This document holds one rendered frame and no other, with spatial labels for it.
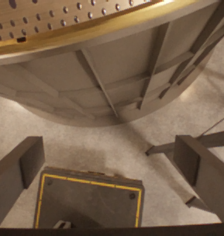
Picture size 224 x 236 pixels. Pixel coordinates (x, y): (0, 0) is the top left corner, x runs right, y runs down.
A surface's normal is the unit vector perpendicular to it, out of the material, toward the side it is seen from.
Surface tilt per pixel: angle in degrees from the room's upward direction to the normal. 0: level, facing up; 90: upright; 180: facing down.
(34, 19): 43
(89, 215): 0
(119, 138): 0
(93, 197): 0
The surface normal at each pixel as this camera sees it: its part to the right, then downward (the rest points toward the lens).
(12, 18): 0.00, 0.58
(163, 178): -0.11, -0.13
